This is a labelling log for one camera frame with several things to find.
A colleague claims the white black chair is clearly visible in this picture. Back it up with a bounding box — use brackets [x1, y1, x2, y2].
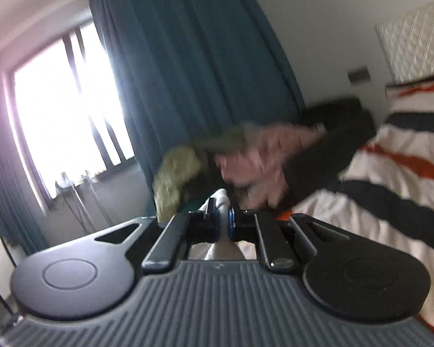
[0, 239, 26, 331]

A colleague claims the white garment steamer stand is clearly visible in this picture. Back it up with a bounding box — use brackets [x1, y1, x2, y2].
[55, 171, 114, 234]

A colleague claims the dark wall switch panel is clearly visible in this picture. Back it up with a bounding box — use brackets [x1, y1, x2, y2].
[347, 66, 371, 85]

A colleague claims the pink garment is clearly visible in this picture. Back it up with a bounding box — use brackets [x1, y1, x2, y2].
[215, 124, 327, 209]

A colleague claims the left teal curtain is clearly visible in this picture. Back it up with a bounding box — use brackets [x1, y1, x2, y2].
[0, 61, 50, 257]

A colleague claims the white track jacket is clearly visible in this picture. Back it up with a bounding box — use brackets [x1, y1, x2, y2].
[195, 189, 245, 261]

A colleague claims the white quilted headboard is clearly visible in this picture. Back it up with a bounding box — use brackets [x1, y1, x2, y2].
[376, 2, 434, 83]

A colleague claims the olive green garment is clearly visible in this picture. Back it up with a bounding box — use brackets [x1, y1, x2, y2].
[191, 121, 261, 153]

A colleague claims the striped bed blanket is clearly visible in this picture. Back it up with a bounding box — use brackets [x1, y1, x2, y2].
[284, 75, 434, 330]

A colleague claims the yellow-green knit blanket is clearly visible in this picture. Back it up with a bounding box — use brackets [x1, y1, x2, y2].
[153, 146, 204, 222]

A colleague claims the window with dark frame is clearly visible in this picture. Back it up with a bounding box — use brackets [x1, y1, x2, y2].
[6, 20, 135, 209]

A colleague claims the right teal curtain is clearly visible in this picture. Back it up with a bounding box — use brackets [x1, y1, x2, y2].
[88, 0, 305, 184]

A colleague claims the teal curtain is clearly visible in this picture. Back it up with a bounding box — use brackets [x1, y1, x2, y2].
[0, 61, 50, 257]
[88, 0, 305, 184]

